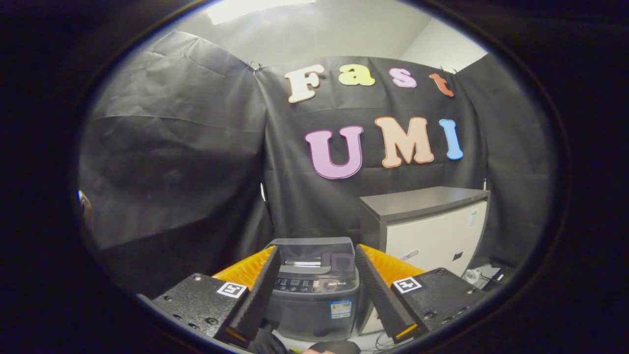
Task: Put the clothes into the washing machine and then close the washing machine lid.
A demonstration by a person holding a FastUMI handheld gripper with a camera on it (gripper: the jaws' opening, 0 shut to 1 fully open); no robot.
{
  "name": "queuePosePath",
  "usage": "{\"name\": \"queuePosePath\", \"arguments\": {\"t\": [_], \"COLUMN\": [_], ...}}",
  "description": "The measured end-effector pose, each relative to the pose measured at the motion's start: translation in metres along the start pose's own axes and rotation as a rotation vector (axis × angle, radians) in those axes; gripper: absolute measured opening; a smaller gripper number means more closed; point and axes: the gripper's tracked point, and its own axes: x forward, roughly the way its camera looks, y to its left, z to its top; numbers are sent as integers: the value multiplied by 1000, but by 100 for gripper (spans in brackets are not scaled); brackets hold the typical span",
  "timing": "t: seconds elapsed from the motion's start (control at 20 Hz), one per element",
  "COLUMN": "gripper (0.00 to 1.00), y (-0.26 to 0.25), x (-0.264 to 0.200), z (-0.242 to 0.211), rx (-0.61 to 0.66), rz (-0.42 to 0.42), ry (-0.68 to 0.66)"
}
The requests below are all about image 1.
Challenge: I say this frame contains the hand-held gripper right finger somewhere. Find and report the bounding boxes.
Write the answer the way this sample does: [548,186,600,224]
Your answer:
[355,244,487,344]

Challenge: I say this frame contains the black backdrop cloth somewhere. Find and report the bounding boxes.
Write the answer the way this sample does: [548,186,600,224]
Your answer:
[76,30,558,295]

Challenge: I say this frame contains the black box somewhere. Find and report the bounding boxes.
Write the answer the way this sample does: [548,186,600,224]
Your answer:
[479,268,514,292]

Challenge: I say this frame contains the silver metal fixture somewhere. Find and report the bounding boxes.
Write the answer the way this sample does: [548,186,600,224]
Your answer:
[77,190,93,220]

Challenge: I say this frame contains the black floor cables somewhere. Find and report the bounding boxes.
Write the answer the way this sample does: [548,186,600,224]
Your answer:
[372,331,395,353]

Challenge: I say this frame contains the white cabinet with grey frame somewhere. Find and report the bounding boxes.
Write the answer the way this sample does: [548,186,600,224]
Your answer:
[358,186,491,336]

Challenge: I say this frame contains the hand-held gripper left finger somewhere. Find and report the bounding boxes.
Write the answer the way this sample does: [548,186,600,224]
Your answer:
[138,245,282,348]

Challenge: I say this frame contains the grey washing machine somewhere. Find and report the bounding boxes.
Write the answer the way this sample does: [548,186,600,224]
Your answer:
[263,237,362,343]

